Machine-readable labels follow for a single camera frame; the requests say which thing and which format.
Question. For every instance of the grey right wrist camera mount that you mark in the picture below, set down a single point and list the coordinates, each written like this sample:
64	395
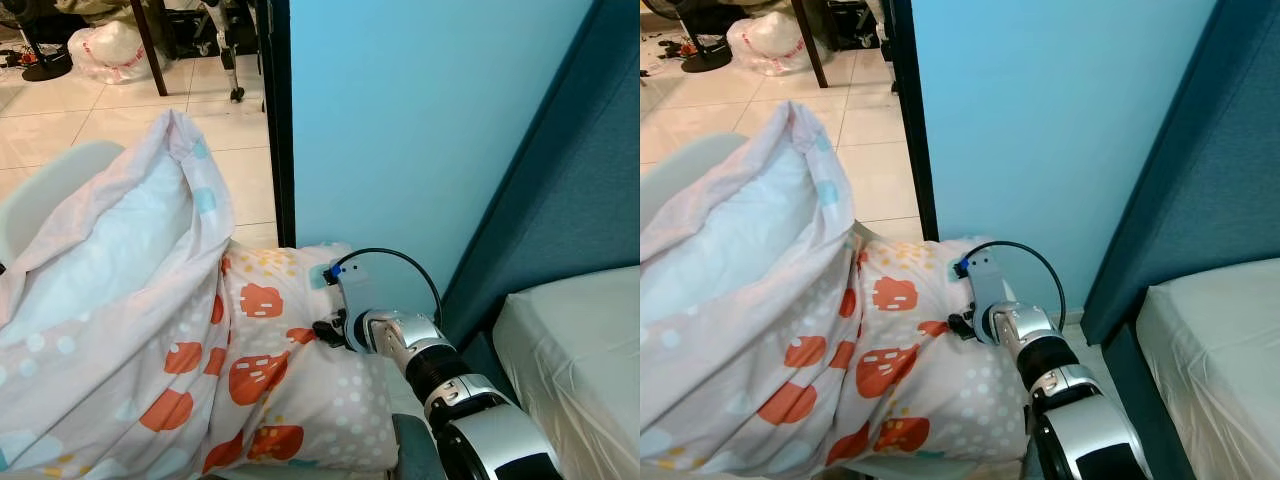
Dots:
985	280
355	290

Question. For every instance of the white knotted rubbish bag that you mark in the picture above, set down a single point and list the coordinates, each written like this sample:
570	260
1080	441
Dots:
105	52
765	42

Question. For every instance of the teal bed frame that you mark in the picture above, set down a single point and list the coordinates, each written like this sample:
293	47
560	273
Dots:
1140	400
485	365

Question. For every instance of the black door frame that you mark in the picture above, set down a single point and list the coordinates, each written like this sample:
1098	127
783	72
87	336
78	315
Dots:
910	110
278	120

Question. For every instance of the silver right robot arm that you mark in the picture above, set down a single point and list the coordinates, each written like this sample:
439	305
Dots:
460	400
1060	390

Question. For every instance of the black round fan base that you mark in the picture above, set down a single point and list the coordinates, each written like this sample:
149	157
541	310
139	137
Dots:
45	68
706	58

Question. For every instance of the mattress with white sheet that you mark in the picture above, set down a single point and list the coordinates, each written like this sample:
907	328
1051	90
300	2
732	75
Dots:
1220	350
580	350

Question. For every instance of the teal padded headboard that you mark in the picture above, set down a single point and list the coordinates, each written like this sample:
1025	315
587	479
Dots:
1220	170
580	180

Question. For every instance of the grey wheeled stand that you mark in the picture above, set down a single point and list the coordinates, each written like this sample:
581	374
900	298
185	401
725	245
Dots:
882	20
230	55

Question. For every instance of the dark brown table leg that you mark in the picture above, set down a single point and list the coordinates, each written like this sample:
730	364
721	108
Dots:
150	50
810	45

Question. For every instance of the pink pillow with coloured dots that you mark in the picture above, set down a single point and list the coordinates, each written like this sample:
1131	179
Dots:
150	330
780	320

